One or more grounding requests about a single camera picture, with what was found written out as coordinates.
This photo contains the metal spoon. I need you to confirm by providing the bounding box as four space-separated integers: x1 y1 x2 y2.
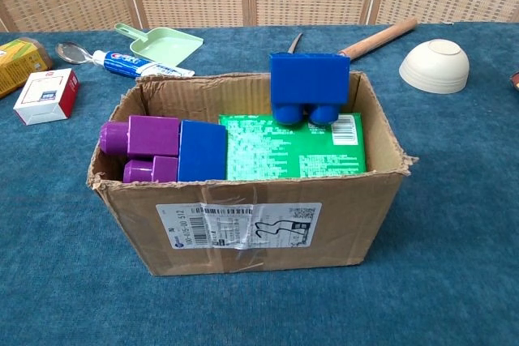
55 41 96 65

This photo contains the small white red box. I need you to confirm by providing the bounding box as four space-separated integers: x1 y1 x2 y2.
13 68 80 126

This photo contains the green printed carton pack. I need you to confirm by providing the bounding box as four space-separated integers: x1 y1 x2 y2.
218 112 367 182

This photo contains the blue carpet table cloth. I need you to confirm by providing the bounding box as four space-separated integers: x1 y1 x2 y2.
0 21 519 346

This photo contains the purple toy block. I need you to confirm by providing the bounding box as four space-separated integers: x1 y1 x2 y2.
99 115 182 184

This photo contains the yellow corn print carton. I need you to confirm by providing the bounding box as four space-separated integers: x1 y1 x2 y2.
0 36 54 99

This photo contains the light green plastic dustpan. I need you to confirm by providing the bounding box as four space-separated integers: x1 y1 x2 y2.
114 22 204 68

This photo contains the cream upturned bowl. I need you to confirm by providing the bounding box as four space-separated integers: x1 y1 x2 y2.
398 38 470 95

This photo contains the brown cardboard box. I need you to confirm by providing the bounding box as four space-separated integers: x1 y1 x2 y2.
86 70 420 277

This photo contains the wooden rolling pin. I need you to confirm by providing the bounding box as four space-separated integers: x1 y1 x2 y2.
337 17 418 62

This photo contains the white blue toothpaste tube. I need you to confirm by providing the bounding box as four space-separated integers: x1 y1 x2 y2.
92 49 196 80

